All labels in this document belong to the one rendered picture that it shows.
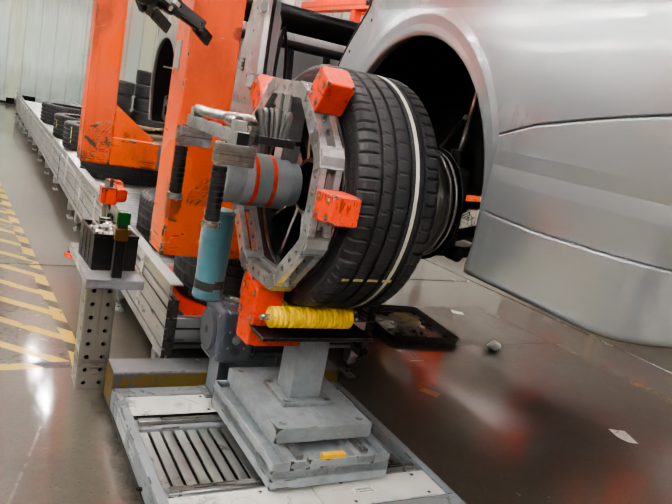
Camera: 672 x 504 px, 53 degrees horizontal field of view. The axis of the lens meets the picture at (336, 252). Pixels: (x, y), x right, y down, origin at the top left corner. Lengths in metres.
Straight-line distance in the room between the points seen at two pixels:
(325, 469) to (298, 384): 0.26
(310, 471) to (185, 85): 1.18
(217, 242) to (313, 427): 0.57
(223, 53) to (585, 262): 1.28
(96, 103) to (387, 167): 2.66
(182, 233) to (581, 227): 1.27
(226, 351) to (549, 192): 1.13
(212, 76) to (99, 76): 1.93
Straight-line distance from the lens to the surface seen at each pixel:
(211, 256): 1.90
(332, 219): 1.51
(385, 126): 1.65
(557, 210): 1.47
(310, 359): 1.98
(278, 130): 1.59
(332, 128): 1.64
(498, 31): 1.72
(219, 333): 2.14
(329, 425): 1.93
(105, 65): 4.05
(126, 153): 4.11
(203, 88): 2.16
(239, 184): 1.73
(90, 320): 2.38
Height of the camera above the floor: 1.07
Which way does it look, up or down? 12 degrees down
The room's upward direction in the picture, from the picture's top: 11 degrees clockwise
